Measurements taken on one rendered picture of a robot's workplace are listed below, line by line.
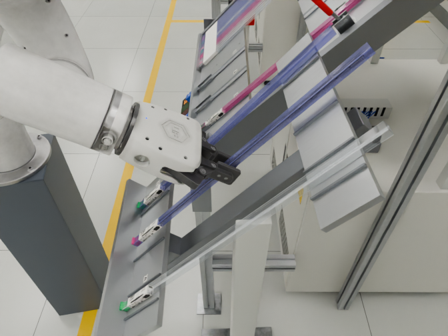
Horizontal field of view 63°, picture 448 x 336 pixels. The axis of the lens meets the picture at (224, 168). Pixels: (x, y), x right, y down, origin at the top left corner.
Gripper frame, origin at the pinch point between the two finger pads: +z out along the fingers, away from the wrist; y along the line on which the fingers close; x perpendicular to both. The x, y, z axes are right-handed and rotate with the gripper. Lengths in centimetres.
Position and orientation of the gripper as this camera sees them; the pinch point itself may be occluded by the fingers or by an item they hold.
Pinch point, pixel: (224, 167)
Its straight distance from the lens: 54.3
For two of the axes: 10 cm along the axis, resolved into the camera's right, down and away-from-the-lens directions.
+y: -0.3, -7.1, 7.0
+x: -5.2, 6.2, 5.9
